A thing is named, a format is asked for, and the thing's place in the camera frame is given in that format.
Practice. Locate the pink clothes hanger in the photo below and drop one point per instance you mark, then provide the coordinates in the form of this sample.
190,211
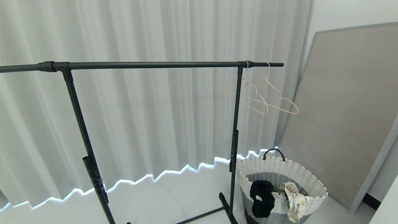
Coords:
266,109
297,109

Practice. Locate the cream printed garment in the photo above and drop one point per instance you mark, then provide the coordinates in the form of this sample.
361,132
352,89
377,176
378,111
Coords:
295,202

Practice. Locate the black clothes rack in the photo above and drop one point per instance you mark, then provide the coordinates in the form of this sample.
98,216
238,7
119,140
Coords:
155,65

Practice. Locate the white laundry basket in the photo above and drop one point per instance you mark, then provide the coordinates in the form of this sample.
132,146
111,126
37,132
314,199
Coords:
279,169

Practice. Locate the white curtain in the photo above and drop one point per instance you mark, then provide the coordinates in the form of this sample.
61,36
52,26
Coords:
155,31

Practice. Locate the black garment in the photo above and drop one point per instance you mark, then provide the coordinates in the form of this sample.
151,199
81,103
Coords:
261,199

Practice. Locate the large grey board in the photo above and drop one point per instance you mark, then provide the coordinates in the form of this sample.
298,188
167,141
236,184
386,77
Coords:
342,118

